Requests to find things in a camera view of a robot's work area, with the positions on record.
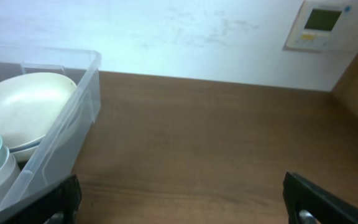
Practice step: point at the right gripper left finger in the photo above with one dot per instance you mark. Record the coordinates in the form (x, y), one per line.
(57, 203)

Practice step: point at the cream white bowl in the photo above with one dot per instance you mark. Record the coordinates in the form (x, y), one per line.
(29, 105)

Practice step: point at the clear plastic storage bin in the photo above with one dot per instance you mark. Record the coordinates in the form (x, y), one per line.
(58, 149)

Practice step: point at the white wall thermostat panel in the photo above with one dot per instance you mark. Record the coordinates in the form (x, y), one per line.
(319, 26)

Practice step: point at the dark blue bowl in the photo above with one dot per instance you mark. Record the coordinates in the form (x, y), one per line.
(24, 147)

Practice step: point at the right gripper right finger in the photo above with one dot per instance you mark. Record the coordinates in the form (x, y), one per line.
(307, 202)

